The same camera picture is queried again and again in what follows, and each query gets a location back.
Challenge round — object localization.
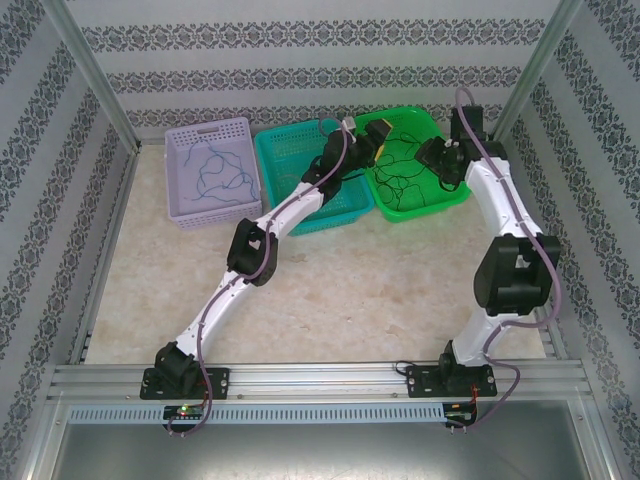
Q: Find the left circuit board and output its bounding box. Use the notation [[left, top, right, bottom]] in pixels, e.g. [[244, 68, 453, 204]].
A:
[[163, 404, 207, 420]]

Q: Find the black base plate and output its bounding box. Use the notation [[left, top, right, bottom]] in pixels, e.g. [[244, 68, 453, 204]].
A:
[[404, 364, 500, 400], [138, 367, 232, 401]]

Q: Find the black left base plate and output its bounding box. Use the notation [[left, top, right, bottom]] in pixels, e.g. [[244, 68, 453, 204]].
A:
[[138, 367, 232, 401]]

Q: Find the white slotted cable duct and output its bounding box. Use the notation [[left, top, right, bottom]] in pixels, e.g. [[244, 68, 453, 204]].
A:
[[66, 402, 447, 425]]

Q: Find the teal plastic basket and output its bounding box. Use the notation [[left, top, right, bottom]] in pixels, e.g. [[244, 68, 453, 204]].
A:
[[253, 118, 375, 237]]

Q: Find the aluminium frame post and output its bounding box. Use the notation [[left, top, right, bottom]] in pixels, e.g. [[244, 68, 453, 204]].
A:
[[487, 0, 585, 149], [42, 0, 143, 151]]

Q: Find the circuit board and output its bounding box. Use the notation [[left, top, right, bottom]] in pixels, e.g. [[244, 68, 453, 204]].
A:
[[163, 404, 207, 420], [443, 405, 479, 427]]

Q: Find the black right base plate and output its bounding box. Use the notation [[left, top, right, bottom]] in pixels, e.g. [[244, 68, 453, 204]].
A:
[[404, 364, 500, 400]]

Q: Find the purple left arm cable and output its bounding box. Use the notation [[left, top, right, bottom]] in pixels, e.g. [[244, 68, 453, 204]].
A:
[[167, 117, 346, 437]]

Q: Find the purple plastic basket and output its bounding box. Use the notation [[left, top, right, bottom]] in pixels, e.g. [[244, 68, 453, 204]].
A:
[[164, 117, 265, 232]]

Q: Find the grey metal panel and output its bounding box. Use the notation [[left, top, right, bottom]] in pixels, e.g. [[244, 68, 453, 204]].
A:
[[29, 399, 619, 480]]

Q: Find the aluminium side rail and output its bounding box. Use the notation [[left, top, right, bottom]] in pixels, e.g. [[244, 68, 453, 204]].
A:
[[68, 147, 144, 365], [504, 149, 569, 360]]

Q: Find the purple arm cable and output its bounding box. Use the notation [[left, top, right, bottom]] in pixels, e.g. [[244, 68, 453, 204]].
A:
[[455, 88, 562, 432], [167, 117, 346, 437]]

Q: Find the right circuit board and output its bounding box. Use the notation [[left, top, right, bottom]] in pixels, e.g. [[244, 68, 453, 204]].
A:
[[443, 405, 479, 427]]

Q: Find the green plastic basket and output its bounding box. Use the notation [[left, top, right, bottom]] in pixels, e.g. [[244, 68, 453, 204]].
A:
[[345, 106, 473, 224]]

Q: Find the pile of strings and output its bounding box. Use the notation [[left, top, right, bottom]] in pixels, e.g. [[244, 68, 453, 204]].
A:
[[373, 134, 431, 212]]

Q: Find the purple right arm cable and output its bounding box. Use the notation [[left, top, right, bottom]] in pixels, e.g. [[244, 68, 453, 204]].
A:
[[455, 88, 562, 432]]

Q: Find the aluminium mounting rail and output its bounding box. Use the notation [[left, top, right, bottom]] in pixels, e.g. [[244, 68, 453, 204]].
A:
[[47, 360, 590, 402]]

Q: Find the thin blue cable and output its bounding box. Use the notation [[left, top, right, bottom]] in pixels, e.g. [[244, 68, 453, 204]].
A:
[[182, 141, 226, 174], [196, 152, 251, 201], [234, 169, 262, 200]]

